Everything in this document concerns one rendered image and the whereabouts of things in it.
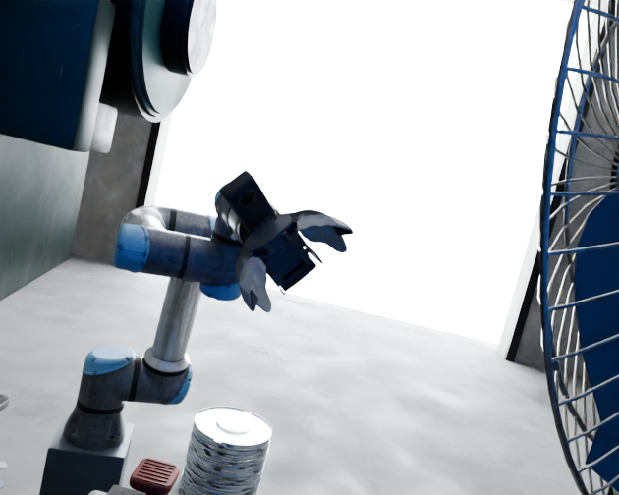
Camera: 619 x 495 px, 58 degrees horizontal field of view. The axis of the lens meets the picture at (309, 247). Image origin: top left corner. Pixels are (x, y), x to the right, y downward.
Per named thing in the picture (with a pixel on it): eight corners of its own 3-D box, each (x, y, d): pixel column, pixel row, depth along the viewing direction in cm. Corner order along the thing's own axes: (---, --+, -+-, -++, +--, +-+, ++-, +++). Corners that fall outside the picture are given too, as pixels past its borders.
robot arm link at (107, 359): (78, 387, 145) (87, 338, 144) (131, 391, 150) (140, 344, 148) (75, 408, 134) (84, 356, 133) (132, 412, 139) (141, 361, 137)
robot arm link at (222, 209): (248, 227, 99) (259, 182, 97) (266, 248, 90) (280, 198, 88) (205, 220, 96) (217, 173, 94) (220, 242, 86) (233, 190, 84)
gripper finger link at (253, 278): (274, 334, 67) (289, 282, 74) (248, 302, 64) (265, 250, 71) (253, 340, 68) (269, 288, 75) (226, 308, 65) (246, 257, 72)
